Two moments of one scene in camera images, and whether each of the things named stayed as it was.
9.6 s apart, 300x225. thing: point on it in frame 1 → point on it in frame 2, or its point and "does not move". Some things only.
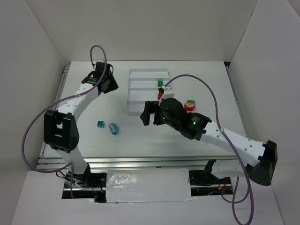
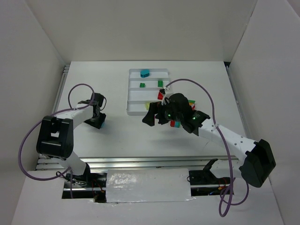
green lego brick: (160, 83) does not move
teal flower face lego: (114, 128) → (144, 73)
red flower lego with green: (190, 105) does not move
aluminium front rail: (142, 162) does not move
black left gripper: (108, 84) → (96, 120)
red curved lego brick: (160, 95) does not move
